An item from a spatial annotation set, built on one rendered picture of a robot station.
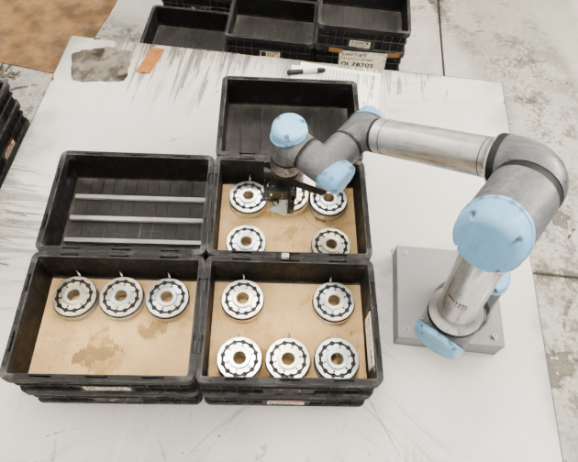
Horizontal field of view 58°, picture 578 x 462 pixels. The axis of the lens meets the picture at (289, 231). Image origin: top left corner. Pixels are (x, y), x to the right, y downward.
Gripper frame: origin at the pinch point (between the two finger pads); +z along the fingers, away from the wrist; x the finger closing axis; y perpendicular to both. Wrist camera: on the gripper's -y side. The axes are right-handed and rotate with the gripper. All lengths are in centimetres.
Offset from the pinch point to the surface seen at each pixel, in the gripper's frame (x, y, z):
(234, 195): -3.4, 15.1, 1.5
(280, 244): 9.8, 2.4, 3.3
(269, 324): 32.0, 4.9, 1.2
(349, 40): -106, -27, 45
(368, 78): -66, -29, 23
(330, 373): 44.0, -9.2, -2.9
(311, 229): 5.0, -5.9, 3.7
